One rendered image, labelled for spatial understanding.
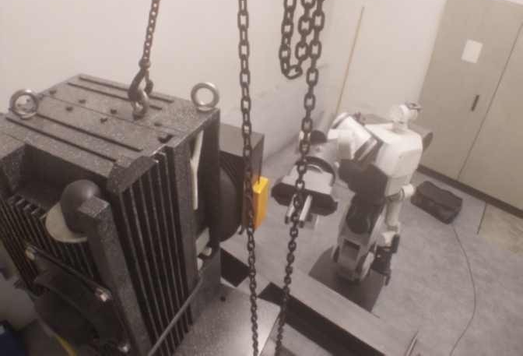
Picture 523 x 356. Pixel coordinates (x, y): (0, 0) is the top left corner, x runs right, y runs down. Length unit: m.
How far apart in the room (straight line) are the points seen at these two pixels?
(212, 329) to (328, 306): 0.59
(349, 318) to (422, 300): 1.15
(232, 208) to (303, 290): 0.70
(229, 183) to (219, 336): 0.52
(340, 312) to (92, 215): 1.24
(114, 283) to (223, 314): 0.62
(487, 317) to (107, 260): 2.56
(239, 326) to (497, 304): 2.13
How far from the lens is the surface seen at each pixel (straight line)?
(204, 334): 1.26
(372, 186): 1.46
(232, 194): 1.05
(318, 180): 0.67
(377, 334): 1.64
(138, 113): 0.86
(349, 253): 1.85
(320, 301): 1.65
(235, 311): 1.30
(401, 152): 1.40
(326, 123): 0.76
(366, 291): 2.37
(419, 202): 3.35
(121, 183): 0.64
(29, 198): 0.85
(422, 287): 2.77
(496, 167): 3.57
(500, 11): 3.21
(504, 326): 2.90
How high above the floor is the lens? 2.02
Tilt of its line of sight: 35 degrees down
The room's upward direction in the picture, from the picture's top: 5 degrees clockwise
